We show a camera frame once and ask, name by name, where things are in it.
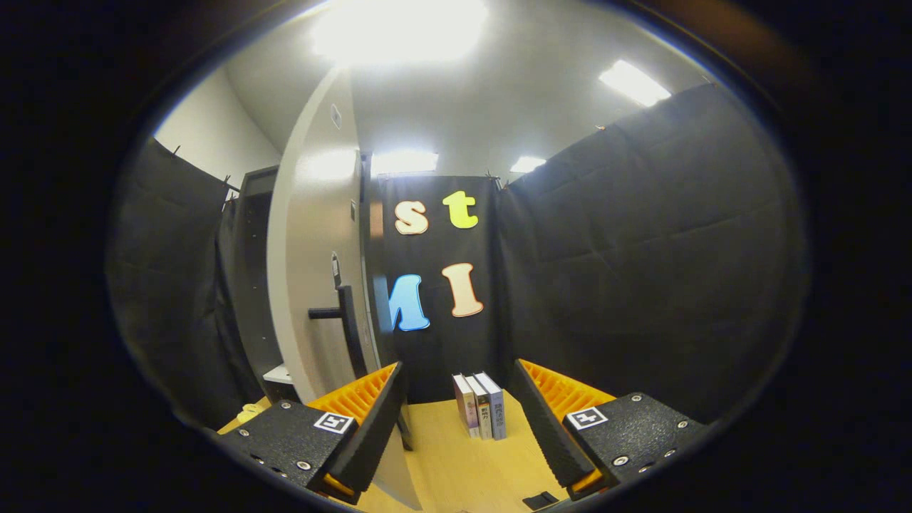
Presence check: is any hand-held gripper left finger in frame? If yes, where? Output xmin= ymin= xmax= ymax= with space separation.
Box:
xmin=216 ymin=361 xmax=409 ymax=505

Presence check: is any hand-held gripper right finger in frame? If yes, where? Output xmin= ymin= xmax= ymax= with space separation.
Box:
xmin=507 ymin=358 xmax=714 ymax=502

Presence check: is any black cabinet door handle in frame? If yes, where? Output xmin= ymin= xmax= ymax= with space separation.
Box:
xmin=308 ymin=285 xmax=369 ymax=380

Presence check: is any beige cabinet door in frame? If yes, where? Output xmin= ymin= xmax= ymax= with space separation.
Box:
xmin=266 ymin=68 xmax=423 ymax=511

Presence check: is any grey blue book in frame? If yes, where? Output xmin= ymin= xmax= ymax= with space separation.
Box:
xmin=475 ymin=371 xmax=507 ymax=440

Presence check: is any book with maroon cover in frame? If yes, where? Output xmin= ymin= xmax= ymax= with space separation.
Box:
xmin=452 ymin=374 xmax=480 ymax=438

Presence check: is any black backdrop cloth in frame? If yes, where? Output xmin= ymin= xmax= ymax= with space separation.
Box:
xmin=107 ymin=82 xmax=809 ymax=428

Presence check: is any long ceiling light strip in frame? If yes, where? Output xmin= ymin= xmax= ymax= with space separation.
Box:
xmin=598 ymin=60 xmax=672 ymax=108

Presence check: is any large square ceiling light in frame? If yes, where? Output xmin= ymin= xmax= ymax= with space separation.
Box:
xmin=312 ymin=0 xmax=489 ymax=65

